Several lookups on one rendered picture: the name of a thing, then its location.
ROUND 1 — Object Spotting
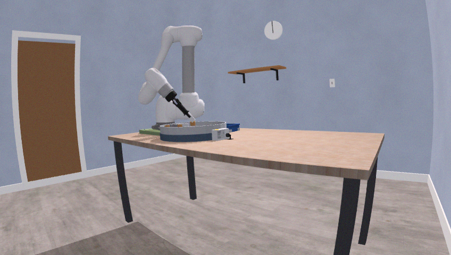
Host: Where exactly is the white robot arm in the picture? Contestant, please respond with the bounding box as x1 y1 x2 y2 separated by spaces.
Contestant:
138 25 205 130

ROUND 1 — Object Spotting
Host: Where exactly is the blue crate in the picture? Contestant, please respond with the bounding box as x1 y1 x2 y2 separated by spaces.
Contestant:
227 124 240 133

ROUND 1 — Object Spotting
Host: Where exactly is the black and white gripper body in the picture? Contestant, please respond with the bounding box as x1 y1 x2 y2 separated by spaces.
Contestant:
165 90 177 102

